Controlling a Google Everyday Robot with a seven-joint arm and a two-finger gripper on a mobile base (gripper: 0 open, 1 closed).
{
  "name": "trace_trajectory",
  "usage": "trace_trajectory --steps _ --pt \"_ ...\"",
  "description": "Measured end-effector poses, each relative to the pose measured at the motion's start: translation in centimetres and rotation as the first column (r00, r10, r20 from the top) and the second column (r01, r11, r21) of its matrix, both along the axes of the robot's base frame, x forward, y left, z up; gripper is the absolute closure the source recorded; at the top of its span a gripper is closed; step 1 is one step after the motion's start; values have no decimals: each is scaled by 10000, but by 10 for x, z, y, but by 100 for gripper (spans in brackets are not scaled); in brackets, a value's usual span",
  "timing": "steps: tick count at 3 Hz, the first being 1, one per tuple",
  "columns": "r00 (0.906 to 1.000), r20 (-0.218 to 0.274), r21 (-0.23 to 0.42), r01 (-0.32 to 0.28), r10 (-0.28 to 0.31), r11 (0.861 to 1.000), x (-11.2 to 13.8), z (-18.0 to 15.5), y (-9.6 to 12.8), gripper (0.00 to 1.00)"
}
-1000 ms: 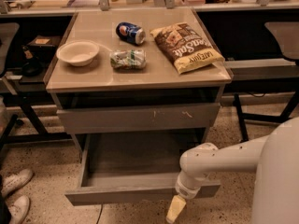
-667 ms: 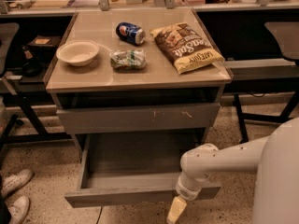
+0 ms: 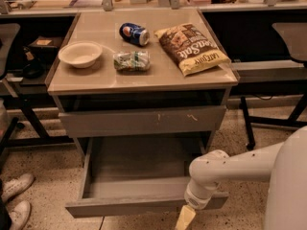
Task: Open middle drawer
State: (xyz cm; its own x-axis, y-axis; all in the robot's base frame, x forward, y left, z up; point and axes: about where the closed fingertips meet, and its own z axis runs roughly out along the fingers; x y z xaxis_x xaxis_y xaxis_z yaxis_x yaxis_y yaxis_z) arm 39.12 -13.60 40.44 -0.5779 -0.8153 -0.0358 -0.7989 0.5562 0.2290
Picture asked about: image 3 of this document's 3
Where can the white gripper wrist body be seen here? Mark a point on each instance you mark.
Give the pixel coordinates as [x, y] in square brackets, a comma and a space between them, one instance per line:
[197, 198]

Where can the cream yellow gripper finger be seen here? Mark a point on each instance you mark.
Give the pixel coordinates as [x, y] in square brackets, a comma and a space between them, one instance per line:
[186, 216]

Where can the grey drawer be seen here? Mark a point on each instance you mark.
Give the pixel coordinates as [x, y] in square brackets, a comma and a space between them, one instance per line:
[142, 121]
[131, 175]

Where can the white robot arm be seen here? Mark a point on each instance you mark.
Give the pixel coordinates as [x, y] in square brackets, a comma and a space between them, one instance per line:
[284, 165]

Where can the grey top drawer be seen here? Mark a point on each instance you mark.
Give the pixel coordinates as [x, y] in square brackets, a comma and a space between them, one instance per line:
[142, 121]

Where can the grey drawer cabinet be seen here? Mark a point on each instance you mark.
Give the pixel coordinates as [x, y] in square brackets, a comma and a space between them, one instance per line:
[101, 88]

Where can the brown yellow chip bag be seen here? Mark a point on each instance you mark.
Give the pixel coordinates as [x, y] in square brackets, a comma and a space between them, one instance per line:
[190, 49]

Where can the crushed green white can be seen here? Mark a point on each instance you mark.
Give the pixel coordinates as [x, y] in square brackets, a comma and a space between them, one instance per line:
[132, 61]

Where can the lower white sneaker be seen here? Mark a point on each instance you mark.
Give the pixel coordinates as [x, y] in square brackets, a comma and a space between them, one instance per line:
[20, 215]

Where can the white sneaker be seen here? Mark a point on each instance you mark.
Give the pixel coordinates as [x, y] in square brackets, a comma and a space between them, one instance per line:
[16, 186]
[20, 215]

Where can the blue soda can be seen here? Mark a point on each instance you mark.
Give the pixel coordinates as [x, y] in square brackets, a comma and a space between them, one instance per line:
[134, 34]

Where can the upper white sneaker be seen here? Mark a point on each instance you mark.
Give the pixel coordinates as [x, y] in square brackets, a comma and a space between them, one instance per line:
[16, 186]

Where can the white paper bowl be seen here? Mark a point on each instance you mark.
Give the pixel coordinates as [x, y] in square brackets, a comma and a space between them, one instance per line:
[81, 54]

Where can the grey chair right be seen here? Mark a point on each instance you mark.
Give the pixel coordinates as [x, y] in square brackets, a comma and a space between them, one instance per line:
[294, 36]

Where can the black bag under desk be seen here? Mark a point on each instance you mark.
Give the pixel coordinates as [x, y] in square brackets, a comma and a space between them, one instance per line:
[33, 67]

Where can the long grey back desk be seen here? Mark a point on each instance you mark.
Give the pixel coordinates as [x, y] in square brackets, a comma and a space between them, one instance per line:
[236, 7]

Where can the black box under desk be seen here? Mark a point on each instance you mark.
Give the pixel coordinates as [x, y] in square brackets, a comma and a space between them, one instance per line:
[46, 48]

